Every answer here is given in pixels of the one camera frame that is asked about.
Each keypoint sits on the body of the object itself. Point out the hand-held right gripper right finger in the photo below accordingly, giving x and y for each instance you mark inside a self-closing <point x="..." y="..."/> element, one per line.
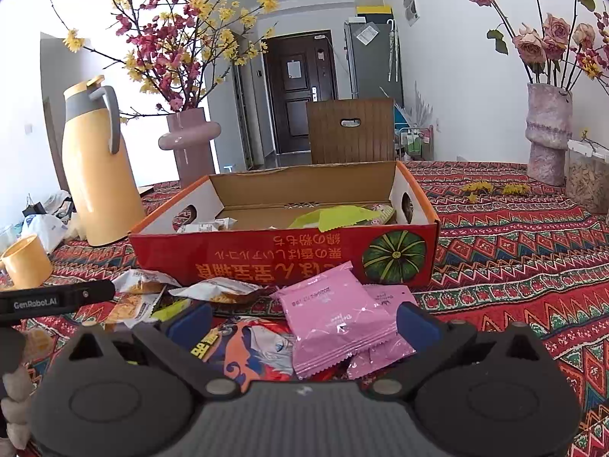
<point x="418" y="326"/>

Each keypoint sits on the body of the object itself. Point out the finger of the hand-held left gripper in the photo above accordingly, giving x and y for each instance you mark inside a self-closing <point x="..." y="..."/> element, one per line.
<point x="93" y="292"/>

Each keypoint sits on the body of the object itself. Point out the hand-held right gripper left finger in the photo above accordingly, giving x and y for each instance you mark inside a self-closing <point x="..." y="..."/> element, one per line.
<point x="190" y="321"/>

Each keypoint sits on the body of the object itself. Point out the pink snack packet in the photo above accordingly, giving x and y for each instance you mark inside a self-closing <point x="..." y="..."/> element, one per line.
<point x="333" y="314"/>
<point x="383" y="295"/>

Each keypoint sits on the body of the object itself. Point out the dark comic-print snack packet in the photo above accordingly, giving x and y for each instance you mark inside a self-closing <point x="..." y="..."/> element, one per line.
<point x="257" y="347"/>

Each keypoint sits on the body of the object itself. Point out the red cardboard box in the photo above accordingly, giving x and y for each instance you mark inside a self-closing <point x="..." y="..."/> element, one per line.
<point x="285" y="257"/>

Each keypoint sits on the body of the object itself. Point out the person's left hand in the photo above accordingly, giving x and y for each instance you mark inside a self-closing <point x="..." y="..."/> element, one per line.
<point x="16" y="404"/>

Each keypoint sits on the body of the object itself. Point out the yellow ceramic mug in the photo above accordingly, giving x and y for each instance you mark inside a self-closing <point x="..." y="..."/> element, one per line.
<point x="28" y="262"/>

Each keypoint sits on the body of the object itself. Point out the beige cloth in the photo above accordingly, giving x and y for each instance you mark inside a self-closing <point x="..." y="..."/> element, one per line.
<point x="78" y="226"/>

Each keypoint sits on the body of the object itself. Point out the white plastic bag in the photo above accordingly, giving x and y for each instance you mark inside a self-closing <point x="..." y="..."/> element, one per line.
<point x="45" y="231"/>

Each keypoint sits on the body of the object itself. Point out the black bag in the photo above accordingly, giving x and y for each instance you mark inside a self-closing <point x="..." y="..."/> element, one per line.
<point x="34" y="208"/>

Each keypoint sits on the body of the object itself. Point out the yellow thermos jug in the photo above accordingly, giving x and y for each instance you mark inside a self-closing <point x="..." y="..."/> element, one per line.
<point x="100" y="176"/>

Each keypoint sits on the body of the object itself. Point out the fallen yellow petals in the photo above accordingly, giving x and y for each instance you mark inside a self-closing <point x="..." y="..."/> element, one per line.
<point x="476" y="186"/>

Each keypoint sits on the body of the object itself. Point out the smooth pink mushroom-shaped vase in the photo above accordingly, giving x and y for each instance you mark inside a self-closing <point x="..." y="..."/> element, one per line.
<point x="190" y="138"/>

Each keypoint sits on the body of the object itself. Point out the white trolley with bottles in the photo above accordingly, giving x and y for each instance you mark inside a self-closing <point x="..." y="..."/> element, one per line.
<point x="414" y="143"/>

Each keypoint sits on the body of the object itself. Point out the brown wooden chair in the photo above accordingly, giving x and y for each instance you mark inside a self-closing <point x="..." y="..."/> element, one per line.
<point x="333" y="138"/>

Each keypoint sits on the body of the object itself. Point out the dried pale grass bunch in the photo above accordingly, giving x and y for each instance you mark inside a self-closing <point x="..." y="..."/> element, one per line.
<point x="421" y="104"/>

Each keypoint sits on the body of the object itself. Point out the clear container of wood chips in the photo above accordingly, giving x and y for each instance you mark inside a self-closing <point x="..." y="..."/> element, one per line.
<point x="587" y="181"/>

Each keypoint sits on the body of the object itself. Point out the textured pink vase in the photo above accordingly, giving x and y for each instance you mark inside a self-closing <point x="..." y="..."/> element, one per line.
<point x="549" y="138"/>

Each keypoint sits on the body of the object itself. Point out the dark entrance door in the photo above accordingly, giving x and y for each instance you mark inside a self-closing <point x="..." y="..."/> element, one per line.
<point x="299" y="104"/>

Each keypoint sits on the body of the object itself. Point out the grey refrigerator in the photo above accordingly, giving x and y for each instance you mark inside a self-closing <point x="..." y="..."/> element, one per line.
<point x="371" y="66"/>

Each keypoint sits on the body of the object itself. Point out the red and yellow blossom branches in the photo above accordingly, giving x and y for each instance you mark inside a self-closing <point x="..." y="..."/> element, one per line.
<point x="181" y="33"/>

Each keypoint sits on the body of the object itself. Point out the white folded umbrella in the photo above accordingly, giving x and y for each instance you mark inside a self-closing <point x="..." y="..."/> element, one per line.
<point x="393" y="52"/>

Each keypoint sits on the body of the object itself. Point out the paper sheet on refrigerator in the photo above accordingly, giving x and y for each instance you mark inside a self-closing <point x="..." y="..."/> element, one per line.
<point x="367" y="35"/>

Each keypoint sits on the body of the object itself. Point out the pink rose bouquet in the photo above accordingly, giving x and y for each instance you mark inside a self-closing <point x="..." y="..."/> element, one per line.
<point x="542" y="38"/>

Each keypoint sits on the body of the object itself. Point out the yellow box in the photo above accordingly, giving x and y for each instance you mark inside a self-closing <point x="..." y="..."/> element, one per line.
<point x="373" y="2"/>

